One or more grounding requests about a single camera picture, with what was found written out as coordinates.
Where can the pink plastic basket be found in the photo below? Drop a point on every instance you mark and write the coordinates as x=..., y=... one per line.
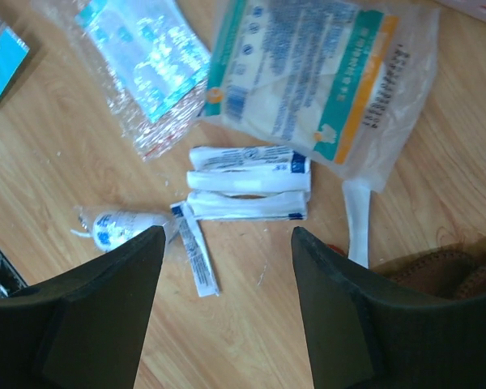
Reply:
x=474, y=8

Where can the small bandage roll packet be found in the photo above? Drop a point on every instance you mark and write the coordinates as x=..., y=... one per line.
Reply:
x=110, y=227

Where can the small round copper tin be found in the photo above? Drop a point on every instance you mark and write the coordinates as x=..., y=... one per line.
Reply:
x=337, y=250

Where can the white cotton swab wrapper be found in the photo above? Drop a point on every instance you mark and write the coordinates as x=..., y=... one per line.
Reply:
x=357, y=200

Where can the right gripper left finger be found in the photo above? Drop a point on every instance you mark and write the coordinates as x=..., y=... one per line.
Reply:
x=86, y=327

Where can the thin white sachet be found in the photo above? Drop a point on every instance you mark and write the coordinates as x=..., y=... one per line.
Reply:
x=196, y=250

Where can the teal plaster packet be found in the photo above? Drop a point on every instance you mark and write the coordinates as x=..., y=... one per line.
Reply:
x=0, y=69

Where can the white swab packets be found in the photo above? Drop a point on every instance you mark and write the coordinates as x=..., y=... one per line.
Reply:
x=249, y=183

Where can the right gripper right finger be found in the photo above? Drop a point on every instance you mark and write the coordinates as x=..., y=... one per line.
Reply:
x=365, y=331

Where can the green white bandage packet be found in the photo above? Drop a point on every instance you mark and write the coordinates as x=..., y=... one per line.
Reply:
x=341, y=82

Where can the brown towel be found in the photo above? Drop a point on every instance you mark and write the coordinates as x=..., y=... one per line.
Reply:
x=456, y=272

